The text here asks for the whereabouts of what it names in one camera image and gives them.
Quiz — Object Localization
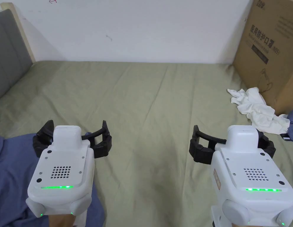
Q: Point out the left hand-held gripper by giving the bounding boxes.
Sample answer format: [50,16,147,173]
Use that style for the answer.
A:
[25,120,113,227]

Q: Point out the crumpled white cloth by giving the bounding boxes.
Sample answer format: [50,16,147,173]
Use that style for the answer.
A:
[227,87,291,135]

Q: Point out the large brown carton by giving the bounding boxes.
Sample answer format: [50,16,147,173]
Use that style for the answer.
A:
[232,0,293,116]

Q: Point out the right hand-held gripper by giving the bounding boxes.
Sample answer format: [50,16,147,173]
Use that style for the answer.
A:
[189,125,293,227]

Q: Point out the blue shirt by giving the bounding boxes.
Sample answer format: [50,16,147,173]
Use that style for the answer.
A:
[0,131,106,227]

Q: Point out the grey padded headboard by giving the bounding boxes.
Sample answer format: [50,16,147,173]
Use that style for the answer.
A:
[0,2,36,101]

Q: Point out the bed with pale green sheet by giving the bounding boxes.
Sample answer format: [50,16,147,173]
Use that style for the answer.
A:
[0,60,293,227]

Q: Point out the person's left hand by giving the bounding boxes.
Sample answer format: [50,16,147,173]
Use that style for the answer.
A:
[48,214,75,227]

